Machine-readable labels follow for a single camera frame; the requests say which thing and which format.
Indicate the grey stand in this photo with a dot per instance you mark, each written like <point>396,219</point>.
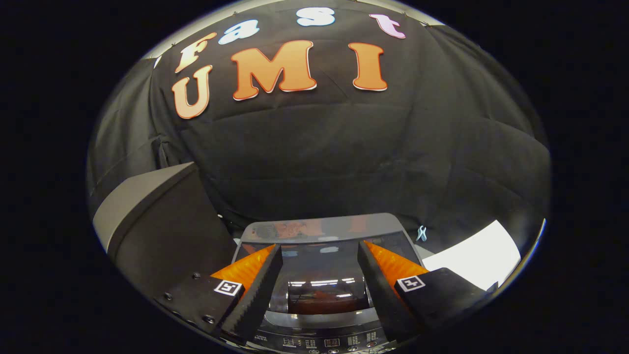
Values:
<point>162,226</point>

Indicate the grey washing machine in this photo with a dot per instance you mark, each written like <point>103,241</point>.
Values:
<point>319,342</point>

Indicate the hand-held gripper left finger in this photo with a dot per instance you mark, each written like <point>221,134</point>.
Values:
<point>263,287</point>

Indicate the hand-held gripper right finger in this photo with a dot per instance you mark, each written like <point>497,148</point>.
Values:
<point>376,287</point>

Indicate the light blue clip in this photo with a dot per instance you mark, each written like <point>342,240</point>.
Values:
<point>421,233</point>

